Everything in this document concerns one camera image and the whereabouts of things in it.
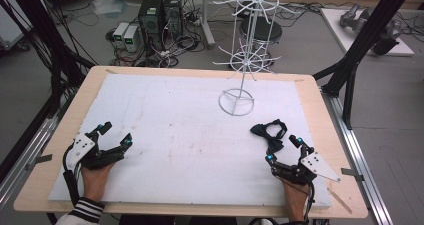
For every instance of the person's left hand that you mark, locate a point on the person's left hand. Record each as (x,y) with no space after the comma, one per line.
(96,181)

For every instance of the thin wooden stick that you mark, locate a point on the thin wooden stick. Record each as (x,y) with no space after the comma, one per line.
(340,201)

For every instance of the black computer tower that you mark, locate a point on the black computer tower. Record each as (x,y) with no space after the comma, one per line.
(173,13)
(150,16)

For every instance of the black bow tie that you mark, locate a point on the black bow tie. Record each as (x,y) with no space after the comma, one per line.
(271,136)

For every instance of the white power supply unit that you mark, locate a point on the white power supply unit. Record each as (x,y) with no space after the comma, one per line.
(119,34)
(131,38)

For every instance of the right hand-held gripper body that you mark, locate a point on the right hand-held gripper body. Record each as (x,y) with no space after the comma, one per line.
(316,166)

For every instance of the person's right hand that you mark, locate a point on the person's right hand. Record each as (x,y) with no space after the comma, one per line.
(295,196)

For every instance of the person's dark pants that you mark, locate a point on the person's dark pants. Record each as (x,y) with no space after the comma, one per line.
(176,221)

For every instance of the black round stool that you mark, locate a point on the black round stool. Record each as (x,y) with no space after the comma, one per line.
(261,30)

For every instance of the white foam mat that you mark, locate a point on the white foam mat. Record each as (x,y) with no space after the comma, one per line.
(186,135)

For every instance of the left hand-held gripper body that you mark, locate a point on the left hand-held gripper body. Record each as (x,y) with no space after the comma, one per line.
(81,149)

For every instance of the black metal frame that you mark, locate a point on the black metal frame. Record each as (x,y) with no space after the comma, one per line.
(36,31)
(366,35)

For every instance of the clear plastic bag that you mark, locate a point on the clear plastic bag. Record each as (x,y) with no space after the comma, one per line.
(107,4)

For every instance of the aluminium rail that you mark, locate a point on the aluminium rail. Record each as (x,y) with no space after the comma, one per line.
(361,161)
(20,166)

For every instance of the grey tape strip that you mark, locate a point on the grey tape strip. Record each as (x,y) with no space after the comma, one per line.
(351,173)
(40,160)

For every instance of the grey robot part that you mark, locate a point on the grey robot part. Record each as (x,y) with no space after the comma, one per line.
(353,16)

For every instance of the white floor board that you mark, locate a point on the white floor board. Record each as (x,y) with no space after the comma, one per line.
(336,28)

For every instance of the grey metal stand leg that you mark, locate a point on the grey metal stand leg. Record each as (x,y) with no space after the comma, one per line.
(206,21)

